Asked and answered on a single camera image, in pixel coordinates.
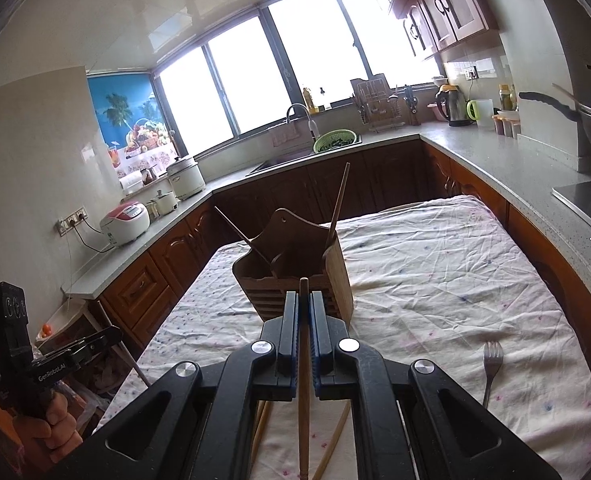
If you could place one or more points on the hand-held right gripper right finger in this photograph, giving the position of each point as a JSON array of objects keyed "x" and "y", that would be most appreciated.
[{"x": 316, "y": 332}]

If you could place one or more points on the large white cooker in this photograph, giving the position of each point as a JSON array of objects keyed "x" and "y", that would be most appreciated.
[{"x": 186, "y": 177}]

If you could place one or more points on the pump soap bottle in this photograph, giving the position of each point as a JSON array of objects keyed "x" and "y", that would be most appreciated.
[{"x": 324, "y": 100}]

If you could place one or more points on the green plastic colander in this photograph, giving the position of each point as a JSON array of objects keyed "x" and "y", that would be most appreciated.
[{"x": 334, "y": 141}]

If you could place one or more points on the metal fork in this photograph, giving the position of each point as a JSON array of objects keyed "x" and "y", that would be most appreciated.
[{"x": 493, "y": 360}]

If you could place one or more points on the gas stove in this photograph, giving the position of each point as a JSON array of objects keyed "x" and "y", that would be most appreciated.
[{"x": 590, "y": 195}]

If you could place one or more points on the chrome kitchen faucet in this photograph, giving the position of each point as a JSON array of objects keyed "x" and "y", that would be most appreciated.
[{"x": 305, "y": 115}]

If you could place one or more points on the yellow bottle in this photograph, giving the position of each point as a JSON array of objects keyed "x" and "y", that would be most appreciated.
[{"x": 308, "y": 101}]

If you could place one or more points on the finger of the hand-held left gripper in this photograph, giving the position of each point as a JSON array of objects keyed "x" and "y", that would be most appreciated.
[{"x": 100, "y": 341}]

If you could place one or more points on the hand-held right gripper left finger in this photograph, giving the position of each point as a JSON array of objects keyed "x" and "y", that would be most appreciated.
[{"x": 294, "y": 332}]

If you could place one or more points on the wall power strip socket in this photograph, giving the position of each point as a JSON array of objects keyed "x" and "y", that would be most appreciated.
[{"x": 72, "y": 220}]

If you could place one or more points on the green and white pitcher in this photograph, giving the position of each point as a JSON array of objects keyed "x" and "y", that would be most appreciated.
[{"x": 483, "y": 112}]

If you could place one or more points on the tropical fruit wall poster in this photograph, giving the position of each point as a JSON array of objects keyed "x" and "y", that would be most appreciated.
[{"x": 125, "y": 120}]

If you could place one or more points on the white and red rice cooker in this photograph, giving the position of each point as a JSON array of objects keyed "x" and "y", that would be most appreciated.
[{"x": 124, "y": 222}]

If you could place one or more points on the metal chopstick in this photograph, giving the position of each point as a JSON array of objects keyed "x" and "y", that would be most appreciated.
[
  {"x": 136, "y": 366},
  {"x": 235, "y": 230}
]

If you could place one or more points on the pink plastic basket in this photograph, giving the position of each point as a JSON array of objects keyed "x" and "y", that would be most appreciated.
[{"x": 435, "y": 111}]

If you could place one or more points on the pink dish cloth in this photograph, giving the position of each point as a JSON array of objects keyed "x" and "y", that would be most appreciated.
[{"x": 285, "y": 136}]

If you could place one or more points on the spice jar set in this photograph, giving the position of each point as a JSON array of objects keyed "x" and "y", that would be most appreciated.
[{"x": 506, "y": 124}]

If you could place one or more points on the wooden utensil holder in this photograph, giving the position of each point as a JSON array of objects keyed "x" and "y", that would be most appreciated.
[{"x": 295, "y": 265}]

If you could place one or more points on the paper towel roll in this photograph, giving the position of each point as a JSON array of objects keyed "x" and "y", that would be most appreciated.
[{"x": 131, "y": 181}]

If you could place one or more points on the condiment bottles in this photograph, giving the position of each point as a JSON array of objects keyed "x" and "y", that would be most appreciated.
[{"x": 507, "y": 96}]

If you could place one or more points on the wooden wall cabinets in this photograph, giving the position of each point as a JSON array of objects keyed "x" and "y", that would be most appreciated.
[{"x": 440, "y": 5}]

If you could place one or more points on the wooden base cabinets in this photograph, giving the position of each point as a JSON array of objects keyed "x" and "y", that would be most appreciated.
[{"x": 185, "y": 255}]

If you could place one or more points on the kitchen sink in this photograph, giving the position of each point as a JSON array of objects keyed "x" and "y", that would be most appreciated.
[{"x": 285, "y": 160}]

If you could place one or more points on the steel electric kettle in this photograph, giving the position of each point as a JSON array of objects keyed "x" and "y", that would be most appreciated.
[{"x": 454, "y": 105}]

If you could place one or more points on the wooden chopstick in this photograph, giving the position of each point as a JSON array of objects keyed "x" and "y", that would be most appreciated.
[
  {"x": 304, "y": 425},
  {"x": 259, "y": 430},
  {"x": 331, "y": 442},
  {"x": 339, "y": 200}
]

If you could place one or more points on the small white cooker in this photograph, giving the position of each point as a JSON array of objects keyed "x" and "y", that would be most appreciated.
[{"x": 165, "y": 202}]

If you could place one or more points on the dish drying rack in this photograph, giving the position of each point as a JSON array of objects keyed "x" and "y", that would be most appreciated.
[{"x": 378, "y": 102}]

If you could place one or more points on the range hood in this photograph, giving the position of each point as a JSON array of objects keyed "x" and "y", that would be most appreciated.
[{"x": 575, "y": 10}]

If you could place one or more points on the person's left hand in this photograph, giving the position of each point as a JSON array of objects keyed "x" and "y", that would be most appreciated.
[{"x": 58, "y": 427}]

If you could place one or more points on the white floral tablecloth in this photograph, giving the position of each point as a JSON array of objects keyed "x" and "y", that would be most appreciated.
[{"x": 425, "y": 300}]

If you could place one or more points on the kitchen window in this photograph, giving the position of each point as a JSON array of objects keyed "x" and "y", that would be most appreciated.
[{"x": 275, "y": 60}]

